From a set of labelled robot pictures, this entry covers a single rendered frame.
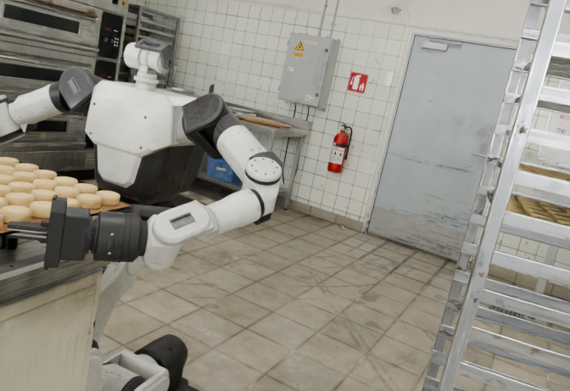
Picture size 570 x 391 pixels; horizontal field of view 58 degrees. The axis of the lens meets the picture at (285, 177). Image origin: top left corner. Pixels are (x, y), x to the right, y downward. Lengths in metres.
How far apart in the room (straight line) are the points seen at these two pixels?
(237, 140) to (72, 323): 0.54
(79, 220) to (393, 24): 4.63
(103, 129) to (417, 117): 4.08
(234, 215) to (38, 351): 0.48
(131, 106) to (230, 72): 4.75
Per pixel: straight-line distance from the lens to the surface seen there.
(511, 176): 1.15
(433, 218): 5.18
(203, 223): 0.95
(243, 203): 1.03
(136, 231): 0.93
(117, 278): 1.42
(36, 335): 1.16
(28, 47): 4.75
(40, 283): 1.12
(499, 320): 1.70
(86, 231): 0.94
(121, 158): 1.38
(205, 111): 1.28
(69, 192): 1.14
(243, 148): 1.18
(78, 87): 1.53
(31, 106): 1.64
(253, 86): 5.87
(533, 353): 1.29
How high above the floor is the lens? 1.32
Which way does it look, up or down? 10 degrees down
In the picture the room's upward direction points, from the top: 12 degrees clockwise
